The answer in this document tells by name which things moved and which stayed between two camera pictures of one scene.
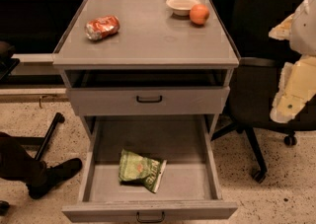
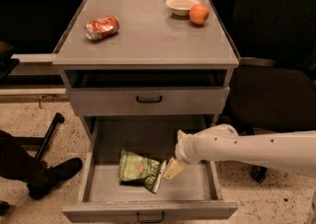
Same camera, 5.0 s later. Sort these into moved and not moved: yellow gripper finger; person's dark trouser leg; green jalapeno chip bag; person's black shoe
Moved: yellow gripper finger
Not moved: person's dark trouser leg; green jalapeno chip bag; person's black shoe
